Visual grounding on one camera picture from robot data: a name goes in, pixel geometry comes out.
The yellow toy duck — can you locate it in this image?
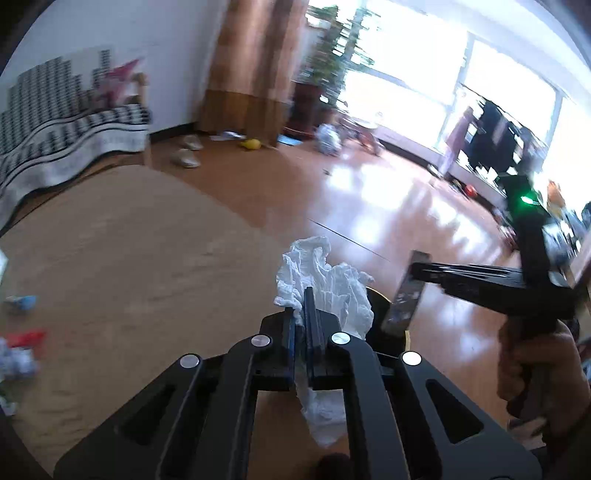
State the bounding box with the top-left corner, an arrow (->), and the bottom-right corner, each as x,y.
240,138 -> 262,151

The green blue snack wrapper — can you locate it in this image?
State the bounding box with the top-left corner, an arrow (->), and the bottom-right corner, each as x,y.
4,295 -> 37,314

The black white striped blanket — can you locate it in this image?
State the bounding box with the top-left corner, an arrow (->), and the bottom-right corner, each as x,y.
1,47 -> 151,225

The black gold trash bin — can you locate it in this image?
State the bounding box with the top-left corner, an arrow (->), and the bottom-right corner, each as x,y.
366,287 -> 413,357

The clothes drying rack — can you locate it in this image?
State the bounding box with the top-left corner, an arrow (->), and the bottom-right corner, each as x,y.
440,83 -> 548,187

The white tissue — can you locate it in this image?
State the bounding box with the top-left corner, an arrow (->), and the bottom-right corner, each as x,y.
273,236 -> 374,448

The pink cartoon pillow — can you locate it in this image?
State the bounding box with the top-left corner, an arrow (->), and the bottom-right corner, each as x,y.
93,57 -> 145,110

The potted plant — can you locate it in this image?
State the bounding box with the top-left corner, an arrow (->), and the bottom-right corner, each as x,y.
284,5 -> 377,140

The person right hand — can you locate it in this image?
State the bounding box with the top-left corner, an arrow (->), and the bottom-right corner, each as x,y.
497,320 -> 590,434

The white plastic bag on floor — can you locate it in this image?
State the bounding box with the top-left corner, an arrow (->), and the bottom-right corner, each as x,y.
315,124 -> 342,156

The red ribbon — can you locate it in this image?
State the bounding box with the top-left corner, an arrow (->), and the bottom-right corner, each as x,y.
1,330 -> 47,361

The brown striped curtain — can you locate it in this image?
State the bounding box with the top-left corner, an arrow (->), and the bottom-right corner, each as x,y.
198,0 -> 308,147

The blue silver wrapper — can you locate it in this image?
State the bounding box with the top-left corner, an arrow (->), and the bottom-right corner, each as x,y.
0,338 -> 38,381

